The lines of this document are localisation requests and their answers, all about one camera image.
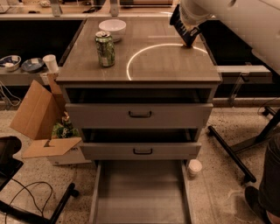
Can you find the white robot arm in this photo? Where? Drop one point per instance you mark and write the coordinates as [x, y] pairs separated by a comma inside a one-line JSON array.
[[257, 22]]

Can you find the grey drawer cabinet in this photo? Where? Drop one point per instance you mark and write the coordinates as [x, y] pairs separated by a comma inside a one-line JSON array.
[[151, 67]]

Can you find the grey top drawer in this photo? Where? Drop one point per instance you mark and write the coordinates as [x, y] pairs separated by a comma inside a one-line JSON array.
[[136, 116]]

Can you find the grey drawer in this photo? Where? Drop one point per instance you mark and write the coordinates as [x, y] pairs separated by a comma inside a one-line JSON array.
[[140, 151], [136, 116], [140, 192]]

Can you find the grey middle drawer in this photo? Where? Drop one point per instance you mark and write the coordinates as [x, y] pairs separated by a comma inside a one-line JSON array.
[[140, 151]]

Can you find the grey bottom drawer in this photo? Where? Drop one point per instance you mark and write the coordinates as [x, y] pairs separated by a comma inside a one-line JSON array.
[[140, 192]]

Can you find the white bowl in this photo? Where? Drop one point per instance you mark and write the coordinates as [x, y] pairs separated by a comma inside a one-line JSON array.
[[115, 27]]

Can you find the green soda can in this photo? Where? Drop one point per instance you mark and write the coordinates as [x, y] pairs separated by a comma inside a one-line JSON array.
[[105, 48]]

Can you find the black table stand base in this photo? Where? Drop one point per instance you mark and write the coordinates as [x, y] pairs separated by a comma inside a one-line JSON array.
[[269, 130]]

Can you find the white paper cup on shelf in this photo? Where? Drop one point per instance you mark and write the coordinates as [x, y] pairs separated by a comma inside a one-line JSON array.
[[51, 63]]

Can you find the white cup on floor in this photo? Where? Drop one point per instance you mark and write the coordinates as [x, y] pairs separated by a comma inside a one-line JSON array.
[[194, 167]]

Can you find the blue patterned bowl right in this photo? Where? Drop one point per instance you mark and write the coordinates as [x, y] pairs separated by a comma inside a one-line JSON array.
[[33, 65]]

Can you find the blue patterned bowl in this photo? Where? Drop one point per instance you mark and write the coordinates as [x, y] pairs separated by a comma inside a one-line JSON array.
[[10, 63], [33, 65]]

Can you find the green packages in box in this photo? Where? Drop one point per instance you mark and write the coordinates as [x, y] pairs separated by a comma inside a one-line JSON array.
[[64, 128]]

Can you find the open cardboard box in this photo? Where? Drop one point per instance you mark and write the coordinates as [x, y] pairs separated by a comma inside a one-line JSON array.
[[35, 117]]

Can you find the blue patterned bowl left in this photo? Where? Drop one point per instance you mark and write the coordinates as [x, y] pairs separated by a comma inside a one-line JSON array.
[[10, 63]]

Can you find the black shoe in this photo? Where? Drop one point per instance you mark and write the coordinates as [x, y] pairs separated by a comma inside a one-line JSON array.
[[251, 197]]

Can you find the person leg dark trousers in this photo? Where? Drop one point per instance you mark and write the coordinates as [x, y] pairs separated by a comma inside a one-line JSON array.
[[269, 189]]

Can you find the black chair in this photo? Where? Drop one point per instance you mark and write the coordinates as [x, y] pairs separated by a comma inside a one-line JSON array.
[[9, 166]]

